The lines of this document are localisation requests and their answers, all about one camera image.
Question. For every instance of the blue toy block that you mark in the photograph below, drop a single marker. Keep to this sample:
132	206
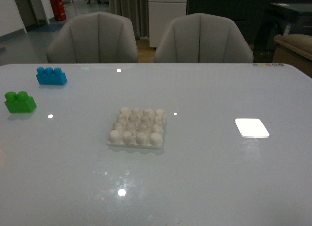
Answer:
51	76

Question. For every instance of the beige sofa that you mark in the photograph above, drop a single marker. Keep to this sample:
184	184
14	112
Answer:
295	50

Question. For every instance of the grey curtain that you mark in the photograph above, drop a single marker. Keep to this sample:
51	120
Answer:
136	11

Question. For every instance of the coloured dots sticker strip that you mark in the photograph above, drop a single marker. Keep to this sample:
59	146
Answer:
268	64

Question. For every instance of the white cabinet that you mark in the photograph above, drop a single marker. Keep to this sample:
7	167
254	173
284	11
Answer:
160	13

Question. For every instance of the left grey armchair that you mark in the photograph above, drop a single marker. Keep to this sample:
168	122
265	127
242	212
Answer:
97	37

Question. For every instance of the grey armchair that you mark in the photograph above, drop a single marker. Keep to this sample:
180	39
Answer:
97	37
202	38

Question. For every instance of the right grey armchair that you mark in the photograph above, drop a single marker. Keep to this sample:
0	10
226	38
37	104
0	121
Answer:
202	38

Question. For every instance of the black side table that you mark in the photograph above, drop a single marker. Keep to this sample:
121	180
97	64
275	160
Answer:
280	19

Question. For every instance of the green toy block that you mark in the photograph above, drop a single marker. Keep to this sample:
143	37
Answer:
19	102

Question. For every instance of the red bin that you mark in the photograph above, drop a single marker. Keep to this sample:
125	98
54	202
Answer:
58	10

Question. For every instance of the white studded base plate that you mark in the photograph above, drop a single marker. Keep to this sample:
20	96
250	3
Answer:
138	128

